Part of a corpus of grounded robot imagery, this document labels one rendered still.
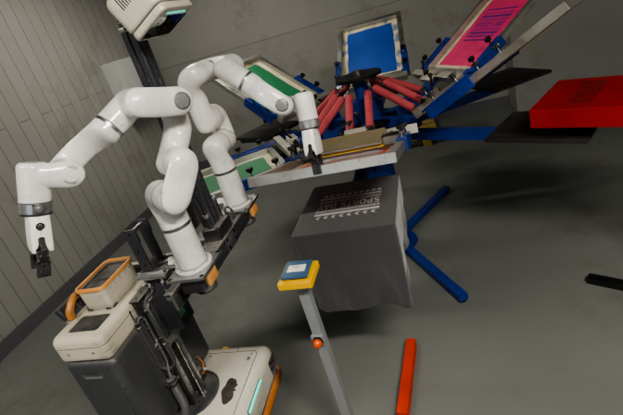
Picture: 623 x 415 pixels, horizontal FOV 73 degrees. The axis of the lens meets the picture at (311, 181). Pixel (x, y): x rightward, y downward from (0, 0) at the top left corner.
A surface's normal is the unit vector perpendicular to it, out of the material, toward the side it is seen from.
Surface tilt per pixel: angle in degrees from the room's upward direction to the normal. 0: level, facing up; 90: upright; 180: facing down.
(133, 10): 90
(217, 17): 90
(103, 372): 90
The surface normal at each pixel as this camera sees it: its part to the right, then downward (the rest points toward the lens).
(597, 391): -0.27, -0.89
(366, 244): -0.18, 0.47
